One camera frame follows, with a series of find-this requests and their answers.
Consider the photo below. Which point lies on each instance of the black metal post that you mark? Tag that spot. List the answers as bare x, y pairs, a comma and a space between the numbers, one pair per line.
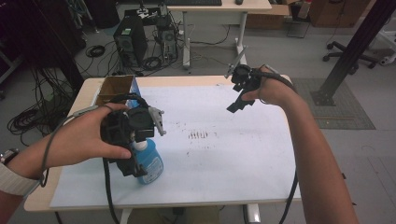
351, 49

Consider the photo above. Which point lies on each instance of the black computer tower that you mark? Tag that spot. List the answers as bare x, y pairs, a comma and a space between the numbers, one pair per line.
130, 40

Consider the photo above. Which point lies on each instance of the open grey computer case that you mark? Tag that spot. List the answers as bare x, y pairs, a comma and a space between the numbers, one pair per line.
168, 40

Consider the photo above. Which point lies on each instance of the dark computer mouse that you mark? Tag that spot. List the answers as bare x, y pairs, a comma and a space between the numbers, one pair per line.
239, 2

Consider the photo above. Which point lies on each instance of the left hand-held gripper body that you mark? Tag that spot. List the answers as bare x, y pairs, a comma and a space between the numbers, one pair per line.
140, 119

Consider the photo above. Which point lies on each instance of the blue bottle with white neck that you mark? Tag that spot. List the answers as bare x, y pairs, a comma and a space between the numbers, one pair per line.
152, 165

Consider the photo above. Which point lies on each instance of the white desk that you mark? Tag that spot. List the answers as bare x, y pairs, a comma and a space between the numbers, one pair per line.
218, 6

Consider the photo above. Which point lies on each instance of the white table leg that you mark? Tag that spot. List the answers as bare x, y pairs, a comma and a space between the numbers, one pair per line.
125, 216
252, 214

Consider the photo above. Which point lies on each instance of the blue cardboard box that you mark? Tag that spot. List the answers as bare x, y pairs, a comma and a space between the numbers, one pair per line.
115, 87

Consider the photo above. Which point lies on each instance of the person's right hand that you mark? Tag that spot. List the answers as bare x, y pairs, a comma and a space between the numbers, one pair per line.
275, 93

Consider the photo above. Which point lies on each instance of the brown cardboard box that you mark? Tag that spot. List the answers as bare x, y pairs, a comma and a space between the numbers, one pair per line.
267, 17

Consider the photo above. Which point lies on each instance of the dark curtain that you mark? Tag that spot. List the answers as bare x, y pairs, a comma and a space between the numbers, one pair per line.
37, 34

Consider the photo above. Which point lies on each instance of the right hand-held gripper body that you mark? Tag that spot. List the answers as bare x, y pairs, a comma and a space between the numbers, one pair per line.
247, 76

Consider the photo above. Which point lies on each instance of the grey floor mat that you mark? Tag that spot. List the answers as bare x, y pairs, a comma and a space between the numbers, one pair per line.
342, 105

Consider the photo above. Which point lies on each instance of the wooden cabinet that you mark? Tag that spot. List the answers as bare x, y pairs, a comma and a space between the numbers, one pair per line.
336, 12

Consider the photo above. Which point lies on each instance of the white band wristwatch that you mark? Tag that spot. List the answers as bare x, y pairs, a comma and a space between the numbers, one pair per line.
15, 180

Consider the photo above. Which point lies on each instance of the black keyboard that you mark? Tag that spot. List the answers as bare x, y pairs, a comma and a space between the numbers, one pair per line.
193, 2

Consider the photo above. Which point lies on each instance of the black office chair base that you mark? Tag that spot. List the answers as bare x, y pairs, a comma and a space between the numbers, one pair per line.
348, 56

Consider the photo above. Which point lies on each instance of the white table mat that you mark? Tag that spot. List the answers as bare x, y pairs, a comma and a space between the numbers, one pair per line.
218, 161

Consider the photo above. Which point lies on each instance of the person's left hand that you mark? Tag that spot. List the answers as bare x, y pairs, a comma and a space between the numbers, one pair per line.
77, 140

